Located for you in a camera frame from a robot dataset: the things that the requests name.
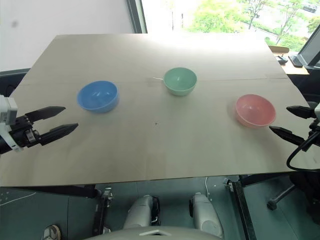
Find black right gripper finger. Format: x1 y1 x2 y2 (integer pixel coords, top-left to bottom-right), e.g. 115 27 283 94
286 105 316 120
269 125 310 149

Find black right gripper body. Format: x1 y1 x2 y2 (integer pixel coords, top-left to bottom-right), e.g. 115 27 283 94
307 117 320 142

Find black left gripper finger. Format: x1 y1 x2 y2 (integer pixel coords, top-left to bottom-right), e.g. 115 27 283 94
38 123 80 147
25 106 67 124

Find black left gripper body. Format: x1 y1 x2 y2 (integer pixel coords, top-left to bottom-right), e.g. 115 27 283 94
9 113 43 149

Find red plastic bowl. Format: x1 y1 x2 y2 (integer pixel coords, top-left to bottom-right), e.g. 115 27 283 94
235 93 277 129

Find wooden side table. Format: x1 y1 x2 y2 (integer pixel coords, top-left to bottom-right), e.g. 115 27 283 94
271 49 311 76

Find flat black device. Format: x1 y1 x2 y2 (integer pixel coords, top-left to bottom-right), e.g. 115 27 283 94
287 54 305 68

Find blue plastic bowl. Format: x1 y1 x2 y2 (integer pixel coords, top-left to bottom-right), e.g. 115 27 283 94
76 80 121 114

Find black table crossbar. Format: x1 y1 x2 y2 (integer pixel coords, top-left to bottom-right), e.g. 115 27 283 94
0 184 101 199

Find black office chair base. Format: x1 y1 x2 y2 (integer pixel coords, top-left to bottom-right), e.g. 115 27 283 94
266 184 297 211

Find dark monitor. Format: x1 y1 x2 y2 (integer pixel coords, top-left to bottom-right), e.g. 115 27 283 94
297 26 320 71

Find black metal table leg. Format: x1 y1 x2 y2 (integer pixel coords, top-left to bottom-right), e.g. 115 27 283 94
91 186 114 236
224 177 258 240

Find grey sneaker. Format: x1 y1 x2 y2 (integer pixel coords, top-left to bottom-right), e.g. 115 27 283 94
43 224 61 240

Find silver robot leg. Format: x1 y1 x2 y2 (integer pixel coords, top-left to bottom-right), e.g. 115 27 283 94
122 194 161 230
188 192 225 239

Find green plastic bowl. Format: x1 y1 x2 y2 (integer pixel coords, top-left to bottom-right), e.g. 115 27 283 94
163 67 198 97

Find silver robot torso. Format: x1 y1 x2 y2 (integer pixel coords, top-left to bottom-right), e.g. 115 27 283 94
84 225 226 240

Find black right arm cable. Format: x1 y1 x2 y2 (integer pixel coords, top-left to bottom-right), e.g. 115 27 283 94
286 119 320 172

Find thin white cable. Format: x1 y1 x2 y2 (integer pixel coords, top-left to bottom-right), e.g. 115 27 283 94
204 176 211 199

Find dark window frame post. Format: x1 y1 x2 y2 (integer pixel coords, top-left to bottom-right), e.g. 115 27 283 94
125 0 148 34

